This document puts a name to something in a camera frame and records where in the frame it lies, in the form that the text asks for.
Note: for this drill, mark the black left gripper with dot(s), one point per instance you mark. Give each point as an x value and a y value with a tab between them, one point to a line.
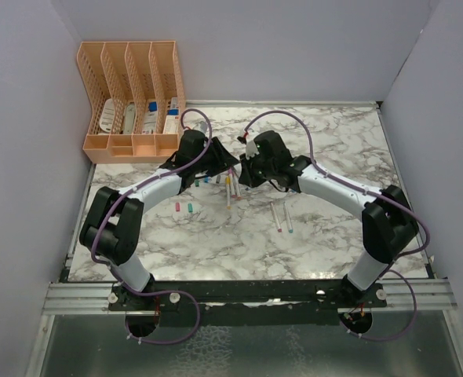
223	159

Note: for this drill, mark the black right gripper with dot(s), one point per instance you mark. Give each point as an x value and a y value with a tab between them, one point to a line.
246	177

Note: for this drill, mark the yellow cap marker pen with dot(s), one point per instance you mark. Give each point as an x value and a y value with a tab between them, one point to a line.
228	191

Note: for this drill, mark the teal cap marker pen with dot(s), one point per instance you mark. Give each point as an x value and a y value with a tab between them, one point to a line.
289	224

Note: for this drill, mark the pink cap marker pen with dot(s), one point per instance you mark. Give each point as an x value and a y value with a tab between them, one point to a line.
275	217

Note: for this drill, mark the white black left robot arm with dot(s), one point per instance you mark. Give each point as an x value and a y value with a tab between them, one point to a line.
111	229

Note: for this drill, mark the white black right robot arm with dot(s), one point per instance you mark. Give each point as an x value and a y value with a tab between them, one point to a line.
387	223

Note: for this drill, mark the red white box in organizer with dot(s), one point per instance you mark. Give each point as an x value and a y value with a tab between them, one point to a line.
172	120

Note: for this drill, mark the blue white box in organizer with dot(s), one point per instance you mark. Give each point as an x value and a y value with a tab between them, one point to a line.
150	118

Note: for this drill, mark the white device in organizer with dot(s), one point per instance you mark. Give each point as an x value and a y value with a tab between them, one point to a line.
129	119

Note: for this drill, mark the peach plastic file organizer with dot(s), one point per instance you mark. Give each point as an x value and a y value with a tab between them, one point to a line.
134	88

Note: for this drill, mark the white paper card in organizer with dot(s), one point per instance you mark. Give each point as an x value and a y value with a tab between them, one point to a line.
107	117

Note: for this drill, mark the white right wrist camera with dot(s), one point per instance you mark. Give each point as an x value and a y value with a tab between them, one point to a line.
251	147

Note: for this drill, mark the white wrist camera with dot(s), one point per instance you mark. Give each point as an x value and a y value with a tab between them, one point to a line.
251	147
202	127

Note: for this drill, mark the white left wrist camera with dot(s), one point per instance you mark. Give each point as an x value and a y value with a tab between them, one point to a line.
202	127

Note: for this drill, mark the black metal base rail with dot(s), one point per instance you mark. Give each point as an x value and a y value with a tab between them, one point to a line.
181	303

